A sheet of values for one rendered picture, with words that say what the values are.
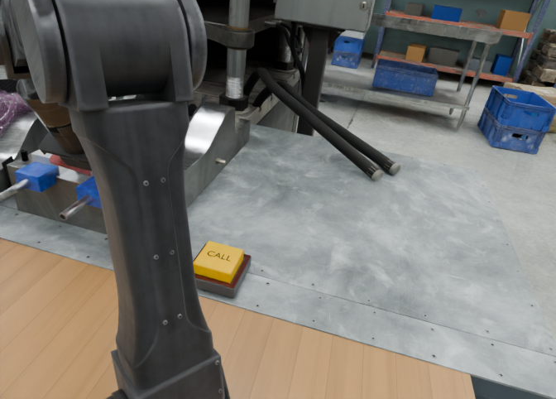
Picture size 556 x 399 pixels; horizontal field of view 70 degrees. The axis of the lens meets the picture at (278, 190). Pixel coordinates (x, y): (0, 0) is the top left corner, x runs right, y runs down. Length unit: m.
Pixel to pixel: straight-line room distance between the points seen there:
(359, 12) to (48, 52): 1.16
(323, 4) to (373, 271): 0.90
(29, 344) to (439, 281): 0.60
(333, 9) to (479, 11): 5.91
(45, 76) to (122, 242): 0.10
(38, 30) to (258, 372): 0.42
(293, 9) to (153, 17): 1.13
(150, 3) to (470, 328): 0.58
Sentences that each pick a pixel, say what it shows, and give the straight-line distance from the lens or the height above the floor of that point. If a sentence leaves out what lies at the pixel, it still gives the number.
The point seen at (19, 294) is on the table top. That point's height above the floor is 0.80.
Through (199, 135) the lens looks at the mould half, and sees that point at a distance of 0.84.
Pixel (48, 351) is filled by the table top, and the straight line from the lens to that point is 0.57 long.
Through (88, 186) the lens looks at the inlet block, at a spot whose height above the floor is 0.90.
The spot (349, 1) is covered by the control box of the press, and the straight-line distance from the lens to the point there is 1.34.
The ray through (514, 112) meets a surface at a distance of 4.06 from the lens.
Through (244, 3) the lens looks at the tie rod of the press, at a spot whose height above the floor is 1.11.
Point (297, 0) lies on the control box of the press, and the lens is 1.36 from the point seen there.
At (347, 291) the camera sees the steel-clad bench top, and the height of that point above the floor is 0.80.
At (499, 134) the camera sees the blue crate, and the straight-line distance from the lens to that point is 4.09.
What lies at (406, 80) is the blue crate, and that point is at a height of 0.37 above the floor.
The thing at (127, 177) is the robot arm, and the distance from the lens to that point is 0.25.
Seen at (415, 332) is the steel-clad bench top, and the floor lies 0.80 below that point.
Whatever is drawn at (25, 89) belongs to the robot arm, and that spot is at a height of 1.07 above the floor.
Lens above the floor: 1.22
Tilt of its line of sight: 30 degrees down
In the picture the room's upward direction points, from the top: 7 degrees clockwise
